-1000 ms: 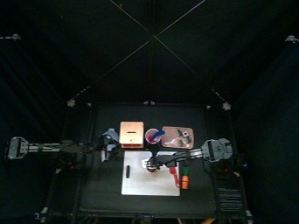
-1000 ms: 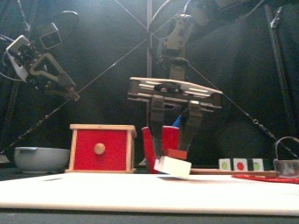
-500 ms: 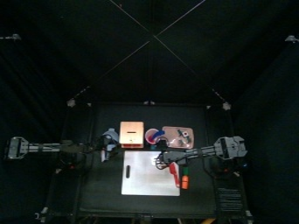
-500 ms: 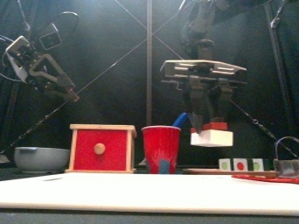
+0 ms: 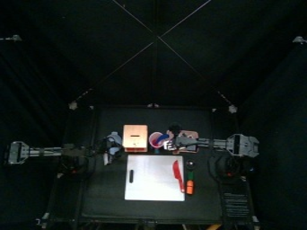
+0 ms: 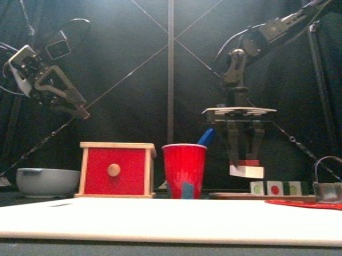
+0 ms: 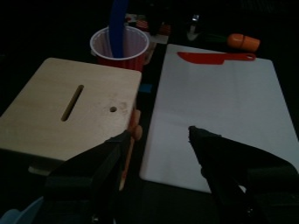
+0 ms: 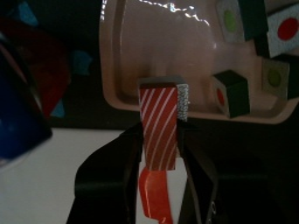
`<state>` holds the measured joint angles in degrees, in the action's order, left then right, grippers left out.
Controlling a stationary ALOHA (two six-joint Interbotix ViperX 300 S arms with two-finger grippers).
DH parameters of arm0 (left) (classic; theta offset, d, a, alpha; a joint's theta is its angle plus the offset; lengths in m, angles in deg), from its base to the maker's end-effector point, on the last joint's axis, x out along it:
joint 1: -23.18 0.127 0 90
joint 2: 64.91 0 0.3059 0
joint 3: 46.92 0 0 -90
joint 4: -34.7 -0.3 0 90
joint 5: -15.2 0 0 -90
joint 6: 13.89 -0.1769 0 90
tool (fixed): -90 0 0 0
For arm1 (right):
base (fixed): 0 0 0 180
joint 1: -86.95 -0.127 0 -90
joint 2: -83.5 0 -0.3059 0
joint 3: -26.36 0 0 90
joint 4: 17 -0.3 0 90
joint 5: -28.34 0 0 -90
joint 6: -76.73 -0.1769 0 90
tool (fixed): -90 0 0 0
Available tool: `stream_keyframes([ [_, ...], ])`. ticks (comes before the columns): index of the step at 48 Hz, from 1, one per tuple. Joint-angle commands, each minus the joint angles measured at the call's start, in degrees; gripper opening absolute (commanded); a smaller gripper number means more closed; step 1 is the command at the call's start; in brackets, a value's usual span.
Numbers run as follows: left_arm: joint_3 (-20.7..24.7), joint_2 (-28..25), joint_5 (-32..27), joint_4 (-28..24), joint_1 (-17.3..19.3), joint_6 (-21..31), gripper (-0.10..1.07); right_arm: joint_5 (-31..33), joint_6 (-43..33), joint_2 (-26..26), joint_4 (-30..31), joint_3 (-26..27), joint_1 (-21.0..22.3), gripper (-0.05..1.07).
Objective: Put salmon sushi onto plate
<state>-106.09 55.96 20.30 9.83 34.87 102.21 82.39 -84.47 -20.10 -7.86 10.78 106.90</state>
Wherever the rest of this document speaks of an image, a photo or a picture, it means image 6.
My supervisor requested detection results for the white board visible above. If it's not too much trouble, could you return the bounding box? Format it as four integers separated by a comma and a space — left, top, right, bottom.
0, 197, 342, 248

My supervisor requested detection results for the red plastic cup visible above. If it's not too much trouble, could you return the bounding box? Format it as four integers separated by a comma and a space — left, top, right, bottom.
160, 143, 208, 200

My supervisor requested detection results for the flat wooden board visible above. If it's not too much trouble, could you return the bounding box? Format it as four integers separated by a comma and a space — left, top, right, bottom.
208, 192, 318, 202

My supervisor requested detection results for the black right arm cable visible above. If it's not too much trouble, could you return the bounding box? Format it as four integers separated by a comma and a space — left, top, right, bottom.
212, 25, 269, 65

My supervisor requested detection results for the grey vertical frame pole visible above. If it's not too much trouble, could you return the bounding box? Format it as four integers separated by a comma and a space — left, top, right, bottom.
167, 0, 175, 145

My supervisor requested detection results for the white cube green dot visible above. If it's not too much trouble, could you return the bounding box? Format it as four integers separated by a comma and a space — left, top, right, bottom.
249, 180, 265, 196
285, 180, 304, 196

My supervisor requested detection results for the small blue upright piece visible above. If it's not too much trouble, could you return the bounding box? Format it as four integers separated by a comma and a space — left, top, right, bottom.
180, 181, 195, 200

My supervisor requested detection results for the diagonal bracing wire with turnbuckle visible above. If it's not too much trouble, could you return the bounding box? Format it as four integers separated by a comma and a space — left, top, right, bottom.
129, 0, 342, 182

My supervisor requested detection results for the thin diagonal bracing wire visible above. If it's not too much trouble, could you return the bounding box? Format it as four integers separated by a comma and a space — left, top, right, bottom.
0, 0, 224, 177

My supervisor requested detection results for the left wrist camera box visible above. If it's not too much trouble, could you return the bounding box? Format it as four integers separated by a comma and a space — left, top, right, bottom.
44, 30, 73, 62

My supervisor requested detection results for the red plate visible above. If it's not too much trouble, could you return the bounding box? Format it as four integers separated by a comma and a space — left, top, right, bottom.
264, 198, 342, 211

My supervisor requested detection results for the white cube red dot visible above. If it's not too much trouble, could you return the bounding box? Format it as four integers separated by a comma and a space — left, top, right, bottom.
265, 180, 284, 196

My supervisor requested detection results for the wooden box red knob front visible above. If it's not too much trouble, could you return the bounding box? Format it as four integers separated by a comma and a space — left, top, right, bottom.
73, 141, 157, 199

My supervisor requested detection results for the dark frame post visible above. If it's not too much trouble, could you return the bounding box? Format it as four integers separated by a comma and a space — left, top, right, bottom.
307, 20, 336, 156

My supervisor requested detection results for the metal basket with wire handle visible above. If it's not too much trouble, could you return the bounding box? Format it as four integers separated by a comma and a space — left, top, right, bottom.
312, 155, 342, 205

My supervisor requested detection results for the grey bowl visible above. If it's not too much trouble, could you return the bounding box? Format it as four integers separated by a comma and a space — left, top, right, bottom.
14, 167, 82, 199

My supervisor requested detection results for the blue handle in cup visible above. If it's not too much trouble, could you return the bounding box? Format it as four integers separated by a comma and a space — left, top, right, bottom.
196, 128, 217, 148

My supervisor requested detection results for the toy salmon sushi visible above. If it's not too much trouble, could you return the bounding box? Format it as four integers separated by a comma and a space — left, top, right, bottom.
228, 159, 265, 180

